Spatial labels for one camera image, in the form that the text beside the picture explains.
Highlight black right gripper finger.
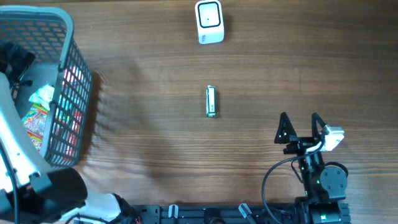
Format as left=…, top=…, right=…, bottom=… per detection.
left=312, top=113, right=326, bottom=139
left=274, top=112, right=297, bottom=144

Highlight green white gum pack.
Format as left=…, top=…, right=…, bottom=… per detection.
left=206, top=85, right=216, bottom=117

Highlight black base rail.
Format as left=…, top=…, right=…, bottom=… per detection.
left=121, top=203, right=351, bottom=224

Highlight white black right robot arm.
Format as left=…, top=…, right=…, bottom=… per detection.
left=274, top=112, right=349, bottom=223

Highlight white barcode scanner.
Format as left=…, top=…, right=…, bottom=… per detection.
left=195, top=0, right=224, bottom=45

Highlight grey plastic shopping basket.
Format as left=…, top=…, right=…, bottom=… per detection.
left=1, top=6, right=93, bottom=169

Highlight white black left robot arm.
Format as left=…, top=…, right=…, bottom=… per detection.
left=1, top=42, right=141, bottom=223

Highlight teal tissue pack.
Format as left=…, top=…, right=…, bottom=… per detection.
left=29, top=85, right=55, bottom=105

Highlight green candy bag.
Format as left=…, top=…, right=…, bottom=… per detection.
left=22, top=103, right=48, bottom=151

